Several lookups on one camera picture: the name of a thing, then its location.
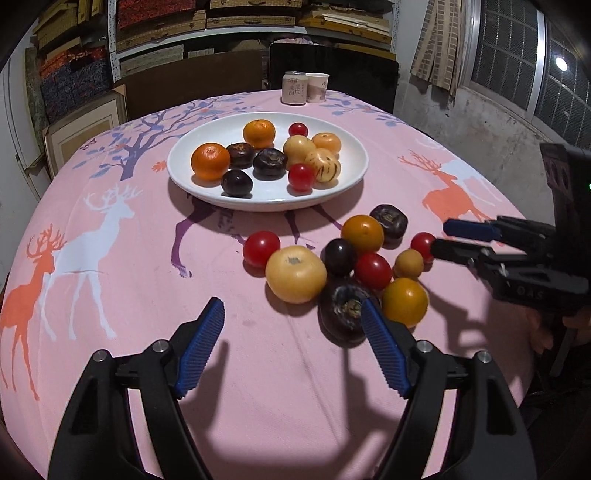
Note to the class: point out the dark purple mangosteen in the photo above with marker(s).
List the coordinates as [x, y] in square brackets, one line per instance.
[240, 154]
[341, 309]
[388, 223]
[270, 164]

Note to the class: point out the beige hanging curtain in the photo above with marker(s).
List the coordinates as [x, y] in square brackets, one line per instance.
[438, 46]

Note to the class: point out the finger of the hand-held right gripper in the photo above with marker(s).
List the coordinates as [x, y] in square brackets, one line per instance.
[466, 229]
[457, 253]

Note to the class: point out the wooden picture frame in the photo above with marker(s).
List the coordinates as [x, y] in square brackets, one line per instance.
[83, 134]

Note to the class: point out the dark purple plum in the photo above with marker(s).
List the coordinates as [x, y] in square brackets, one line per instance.
[338, 256]
[236, 182]

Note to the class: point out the shelf of stacked flat boxes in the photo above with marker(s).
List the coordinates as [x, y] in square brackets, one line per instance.
[254, 21]

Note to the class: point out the white plate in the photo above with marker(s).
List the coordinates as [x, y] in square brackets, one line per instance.
[277, 197]

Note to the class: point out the orange tangerine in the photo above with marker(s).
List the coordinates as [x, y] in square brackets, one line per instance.
[210, 161]
[259, 133]

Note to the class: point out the beige drink can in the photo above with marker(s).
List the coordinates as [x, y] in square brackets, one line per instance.
[294, 88]

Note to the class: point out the yellow brown-marked fruit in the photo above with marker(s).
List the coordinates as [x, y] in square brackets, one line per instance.
[298, 148]

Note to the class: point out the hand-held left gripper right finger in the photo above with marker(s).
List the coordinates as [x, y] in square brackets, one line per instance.
[385, 350]

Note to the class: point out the orange yellow round fruit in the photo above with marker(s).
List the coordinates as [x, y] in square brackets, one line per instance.
[405, 302]
[362, 234]

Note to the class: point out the red cherry tomato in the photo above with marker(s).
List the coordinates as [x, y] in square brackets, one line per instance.
[301, 177]
[298, 129]
[261, 248]
[421, 243]
[373, 271]

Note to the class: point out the person's right hand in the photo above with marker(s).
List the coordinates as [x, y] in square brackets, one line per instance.
[538, 334]

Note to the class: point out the striped pepino melon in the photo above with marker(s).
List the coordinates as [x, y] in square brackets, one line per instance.
[325, 168]

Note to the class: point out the stack of blue patterned boxes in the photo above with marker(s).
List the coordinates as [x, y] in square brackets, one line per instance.
[74, 87]

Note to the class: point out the pink deer print tablecloth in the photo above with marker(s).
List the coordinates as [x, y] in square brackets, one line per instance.
[138, 300]

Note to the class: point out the orange persimmon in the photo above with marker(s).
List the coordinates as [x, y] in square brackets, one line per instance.
[326, 142]

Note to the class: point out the white metal shelf rack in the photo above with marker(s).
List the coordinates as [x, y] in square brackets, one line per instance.
[112, 41]

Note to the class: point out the small yellow fruit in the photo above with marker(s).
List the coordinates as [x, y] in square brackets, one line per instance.
[408, 264]

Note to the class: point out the white paper cup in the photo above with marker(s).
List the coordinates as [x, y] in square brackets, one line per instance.
[316, 87]

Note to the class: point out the black panel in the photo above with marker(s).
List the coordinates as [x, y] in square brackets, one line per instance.
[351, 74]

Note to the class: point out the brown board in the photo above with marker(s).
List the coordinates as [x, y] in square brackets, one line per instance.
[194, 83]

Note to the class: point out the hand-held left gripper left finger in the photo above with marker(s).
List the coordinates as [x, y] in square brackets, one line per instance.
[201, 346]

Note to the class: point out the stack of red patterned boxes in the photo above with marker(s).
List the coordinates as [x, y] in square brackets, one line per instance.
[157, 11]

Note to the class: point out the grilled window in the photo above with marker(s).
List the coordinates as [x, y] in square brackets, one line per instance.
[521, 69]

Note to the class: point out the pale yellow round fruit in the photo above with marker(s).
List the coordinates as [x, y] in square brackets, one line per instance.
[296, 274]

